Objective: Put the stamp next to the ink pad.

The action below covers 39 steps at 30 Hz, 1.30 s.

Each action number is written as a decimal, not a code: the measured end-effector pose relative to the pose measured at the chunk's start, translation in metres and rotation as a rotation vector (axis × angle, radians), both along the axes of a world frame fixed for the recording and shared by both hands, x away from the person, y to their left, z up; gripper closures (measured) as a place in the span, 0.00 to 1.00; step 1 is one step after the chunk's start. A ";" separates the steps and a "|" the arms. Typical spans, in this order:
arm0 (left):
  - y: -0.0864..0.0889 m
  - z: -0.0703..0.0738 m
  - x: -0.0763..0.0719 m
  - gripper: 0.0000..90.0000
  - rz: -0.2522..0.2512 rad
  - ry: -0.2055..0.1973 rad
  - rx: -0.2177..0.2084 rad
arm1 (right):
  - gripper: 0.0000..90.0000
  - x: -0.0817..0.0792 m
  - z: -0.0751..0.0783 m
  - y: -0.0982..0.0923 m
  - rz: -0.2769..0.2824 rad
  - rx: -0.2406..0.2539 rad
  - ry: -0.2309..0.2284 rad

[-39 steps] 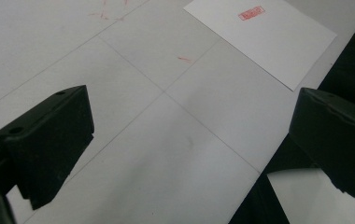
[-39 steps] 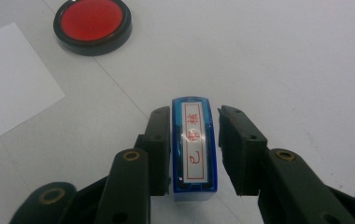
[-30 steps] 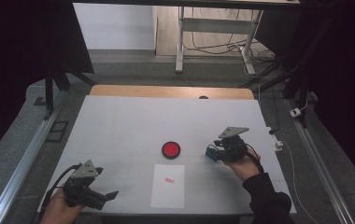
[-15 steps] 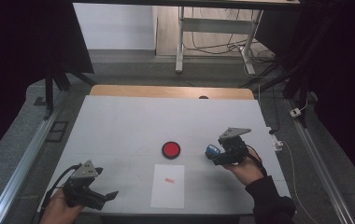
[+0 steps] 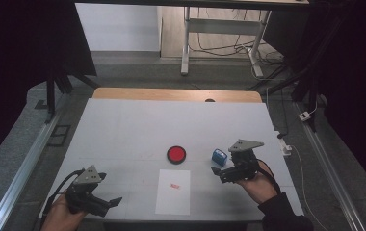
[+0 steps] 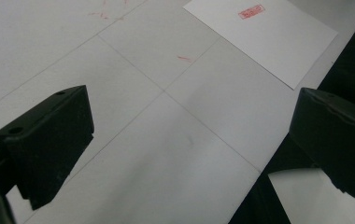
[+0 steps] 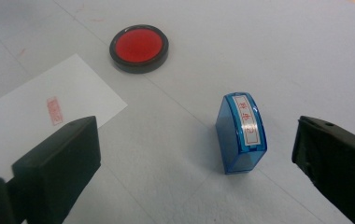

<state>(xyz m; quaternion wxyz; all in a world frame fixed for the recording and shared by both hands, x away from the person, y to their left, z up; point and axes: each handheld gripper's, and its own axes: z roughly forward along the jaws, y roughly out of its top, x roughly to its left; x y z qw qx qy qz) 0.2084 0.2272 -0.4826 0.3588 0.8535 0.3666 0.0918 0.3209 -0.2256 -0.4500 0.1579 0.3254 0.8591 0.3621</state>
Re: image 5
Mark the white power adapter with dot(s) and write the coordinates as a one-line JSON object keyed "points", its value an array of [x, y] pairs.
{"points": [[304, 116]]}

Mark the wooden table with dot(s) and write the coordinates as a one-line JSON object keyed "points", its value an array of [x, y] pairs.
{"points": [[171, 94]]}

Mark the person's left hand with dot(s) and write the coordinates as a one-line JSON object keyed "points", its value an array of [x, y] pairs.
{"points": [[59, 218]]}

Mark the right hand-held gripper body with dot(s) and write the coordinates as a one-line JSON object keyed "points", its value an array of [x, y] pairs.
{"points": [[243, 166]]}

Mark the black plug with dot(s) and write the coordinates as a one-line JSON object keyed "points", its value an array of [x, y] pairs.
{"points": [[281, 135]]}

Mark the black metal stand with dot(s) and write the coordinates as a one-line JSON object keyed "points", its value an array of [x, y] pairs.
{"points": [[309, 86], [51, 96]]}

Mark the black curtain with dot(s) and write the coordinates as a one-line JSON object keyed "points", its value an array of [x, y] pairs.
{"points": [[11, 64], [357, 80]]}

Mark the white power strip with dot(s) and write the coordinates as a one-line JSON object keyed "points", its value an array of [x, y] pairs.
{"points": [[285, 147]]}

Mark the blue stamp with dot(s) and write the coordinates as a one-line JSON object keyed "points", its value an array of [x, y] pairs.
{"points": [[219, 157]]}

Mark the white paper sheet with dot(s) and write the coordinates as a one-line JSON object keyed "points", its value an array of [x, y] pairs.
{"points": [[173, 199]]}

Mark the white table cover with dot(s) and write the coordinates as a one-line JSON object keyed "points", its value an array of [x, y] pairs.
{"points": [[123, 128]]}

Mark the aluminium rail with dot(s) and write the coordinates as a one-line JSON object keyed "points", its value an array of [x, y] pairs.
{"points": [[20, 178], [328, 166]]}

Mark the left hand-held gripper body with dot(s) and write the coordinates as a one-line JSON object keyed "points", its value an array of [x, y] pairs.
{"points": [[86, 195]]}

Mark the person's right hand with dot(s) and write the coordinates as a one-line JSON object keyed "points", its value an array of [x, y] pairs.
{"points": [[261, 187]]}

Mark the white-legged desk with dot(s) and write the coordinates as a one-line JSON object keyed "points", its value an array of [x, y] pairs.
{"points": [[222, 26]]}

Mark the round red ink pad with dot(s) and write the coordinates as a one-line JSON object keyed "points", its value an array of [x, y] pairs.
{"points": [[176, 154]]}

